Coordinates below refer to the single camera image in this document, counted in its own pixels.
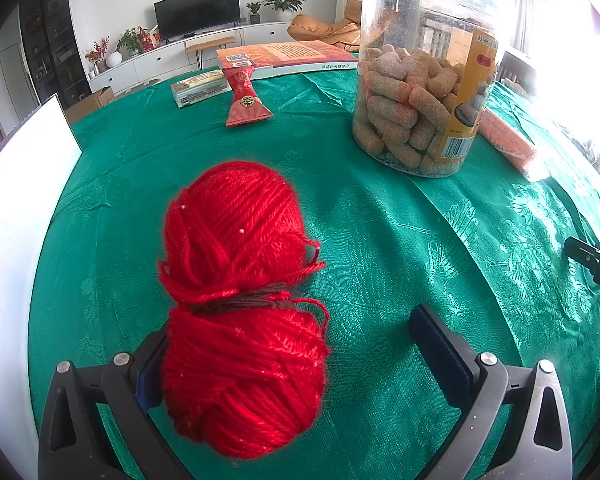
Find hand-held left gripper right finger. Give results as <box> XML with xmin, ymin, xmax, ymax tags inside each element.
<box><xmin>408</xmin><ymin>304</ymin><xmax>573</xmax><ymax>480</ymax></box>

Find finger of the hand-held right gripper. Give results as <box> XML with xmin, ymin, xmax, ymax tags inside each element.
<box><xmin>564</xmin><ymin>236</ymin><xmax>600</xmax><ymax>268</ymax></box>

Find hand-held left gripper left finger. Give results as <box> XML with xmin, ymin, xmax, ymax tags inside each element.
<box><xmin>37</xmin><ymin>330</ymin><xmax>201</xmax><ymax>480</ymax></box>

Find white box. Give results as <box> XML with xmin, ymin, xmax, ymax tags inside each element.
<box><xmin>0</xmin><ymin>92</ymin><xmax>83</xmax><ymax>466</ymax></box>

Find green tablecloth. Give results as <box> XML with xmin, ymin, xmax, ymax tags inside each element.
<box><xmin>27</xmin><ymin>52</ymin><xmax>600</xmax><ymax>480</ymax></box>

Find pink plastic packet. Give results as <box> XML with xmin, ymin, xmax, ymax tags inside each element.
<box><xmin>475</xmin><ymin>107</ymin><xmax>538</xmax><ymax>171</ymax></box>

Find clear plastic snack jar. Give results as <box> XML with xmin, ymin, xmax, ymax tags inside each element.
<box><xmin>351</xmin><ymin>0</ymin><xmax>516</xmax><ymax>178</ymax></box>

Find white sheer curtain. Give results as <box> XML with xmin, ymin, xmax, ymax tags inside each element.
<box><xmin>510</xmin><ymin>0</ymin><xmax>546</xmax><ymax>56</ymax></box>

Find cardboard box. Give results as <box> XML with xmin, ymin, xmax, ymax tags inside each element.
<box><xmin>62</xmin><ymin>86</ymin><xmax>116</xmax><ymax>126</ymax></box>

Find red snack packet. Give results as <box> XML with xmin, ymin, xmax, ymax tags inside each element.
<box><xmin>221</xmin><ymin>60</ymin><xmax>273</xmax><ymax>128</ymax></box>

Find green rectangular box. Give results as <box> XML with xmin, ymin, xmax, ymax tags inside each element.
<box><xmin>171</xmin><ymin>71</ymin><xmax>232</xmax><ymax>110</ymax></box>

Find white TV cabinet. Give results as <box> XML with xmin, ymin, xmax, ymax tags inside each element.
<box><xmin>87</xmin><ymin>20</ymin><xmax>301</xmax><ymax>96</ymax></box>

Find orange book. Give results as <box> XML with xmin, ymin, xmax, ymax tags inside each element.
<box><xmin>216</xmin><ymin>40</ymin><xmax>358</xmax><ymax>81</ymax></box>

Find red flowers in vase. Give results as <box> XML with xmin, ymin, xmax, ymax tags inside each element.
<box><xmin>84</xmin><ymin>36</ymin><xmax>111</xmax><ymax>75</ymax></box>

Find green plant with red decor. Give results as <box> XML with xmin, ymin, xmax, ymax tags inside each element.
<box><xmin>116</xmin><ymin>26</ymin><xmax>162</xmax><ymax>57</ymax></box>

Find wooden side table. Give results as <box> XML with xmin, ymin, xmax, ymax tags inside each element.
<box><xmin>184</xmin><ymin>36</ymin><xmax>237</xmax><ymax>68</ymax></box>

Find orange lounge chair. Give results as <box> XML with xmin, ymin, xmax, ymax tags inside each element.
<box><xmin>286</xmin><ymin>0</ymin><xmax>363</xmax><ymax>53</ymax></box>

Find dark display cabinet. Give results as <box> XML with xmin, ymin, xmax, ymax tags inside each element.
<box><xmin>19</xmin><ymin>0</ymin><xmax>93</xmax><ymax>111</ymax></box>

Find black television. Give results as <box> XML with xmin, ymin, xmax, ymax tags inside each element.
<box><xmin>153</xmin><ymin>0</ymin><xmax>242</xmax><ymax>41</ymax></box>

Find large potted green plant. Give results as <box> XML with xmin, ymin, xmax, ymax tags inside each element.
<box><xmin>263</xmin><ymin>0</ymin><xmax>307</xmax><ymax>23</ymax></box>

